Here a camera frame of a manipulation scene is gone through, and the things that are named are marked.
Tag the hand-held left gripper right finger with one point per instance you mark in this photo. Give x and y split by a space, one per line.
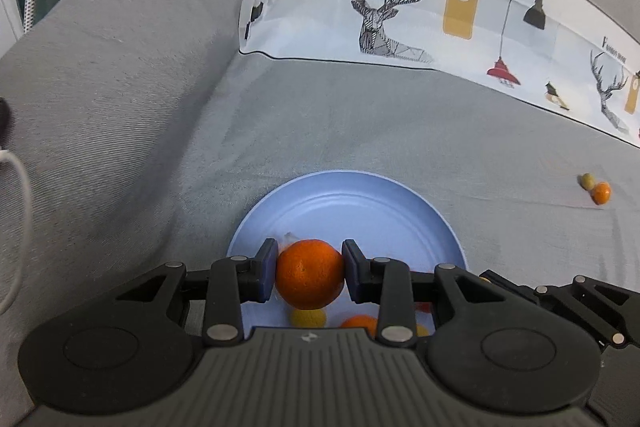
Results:
352 269

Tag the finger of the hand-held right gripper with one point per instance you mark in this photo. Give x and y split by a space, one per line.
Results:
575 302

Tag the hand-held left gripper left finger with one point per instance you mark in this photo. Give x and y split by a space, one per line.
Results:
267 269

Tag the plastic-wrapped orange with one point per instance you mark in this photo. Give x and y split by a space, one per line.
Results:
310 274

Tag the bare orange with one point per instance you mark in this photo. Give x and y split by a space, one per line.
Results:
359 324
601 193

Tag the light blue plate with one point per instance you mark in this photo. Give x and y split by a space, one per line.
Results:
350 207

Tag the yellow-brown longan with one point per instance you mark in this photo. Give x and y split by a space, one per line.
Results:
308 317
422 331
586 180

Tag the white printed deer cloth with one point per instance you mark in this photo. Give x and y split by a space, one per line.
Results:
475 42

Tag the black adapter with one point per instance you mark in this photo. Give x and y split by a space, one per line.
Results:
4 119

